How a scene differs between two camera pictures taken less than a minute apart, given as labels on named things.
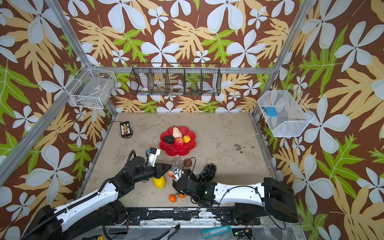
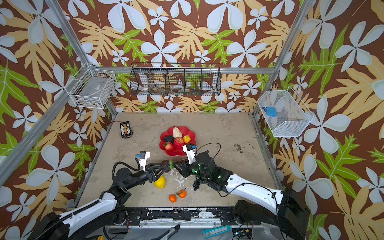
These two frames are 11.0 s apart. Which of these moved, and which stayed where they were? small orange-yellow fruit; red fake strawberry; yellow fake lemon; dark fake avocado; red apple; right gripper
Moved: right gripper; red fake strawberry
Stayed: yellow fake lemon; dark fake avocado; red apple; small orange-yellow fruit
